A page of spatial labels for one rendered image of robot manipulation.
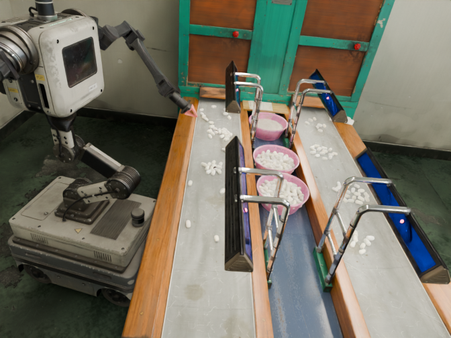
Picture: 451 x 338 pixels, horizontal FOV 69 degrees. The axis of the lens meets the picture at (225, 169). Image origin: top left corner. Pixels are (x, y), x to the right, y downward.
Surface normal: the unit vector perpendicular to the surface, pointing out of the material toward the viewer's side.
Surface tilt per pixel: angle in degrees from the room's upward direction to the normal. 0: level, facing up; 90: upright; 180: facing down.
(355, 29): 90
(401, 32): 90
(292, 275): 0
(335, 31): 90
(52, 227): 0
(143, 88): 90
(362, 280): 0
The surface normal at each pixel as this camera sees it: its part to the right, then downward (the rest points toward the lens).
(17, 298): 0.10, -0.80
